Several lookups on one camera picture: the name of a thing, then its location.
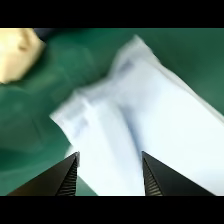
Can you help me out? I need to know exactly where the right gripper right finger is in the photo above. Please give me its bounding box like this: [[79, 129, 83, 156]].
[[141, 150, 216, 197]]

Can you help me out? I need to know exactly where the dark garment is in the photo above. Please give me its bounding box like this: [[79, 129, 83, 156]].
[[32, 27, 58, 43]]

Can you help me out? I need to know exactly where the white shirt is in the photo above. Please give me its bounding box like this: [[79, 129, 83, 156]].
[[49, 34, 224, 197]]

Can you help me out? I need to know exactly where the pale yellow garment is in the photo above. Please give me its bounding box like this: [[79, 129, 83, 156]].
[[0, 27, 47, 85]]

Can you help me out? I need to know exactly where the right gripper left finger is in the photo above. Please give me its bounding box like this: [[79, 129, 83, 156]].
[[7, 151, 81, 197]]

